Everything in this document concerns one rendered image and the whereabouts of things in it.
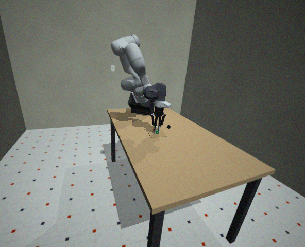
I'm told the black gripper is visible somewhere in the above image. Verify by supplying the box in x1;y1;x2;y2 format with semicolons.
151;106;166;134

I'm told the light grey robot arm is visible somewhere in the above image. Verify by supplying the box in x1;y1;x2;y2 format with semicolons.
111;35;171;108

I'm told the tan flat mat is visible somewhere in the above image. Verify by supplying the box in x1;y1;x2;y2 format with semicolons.
147;130;167;138

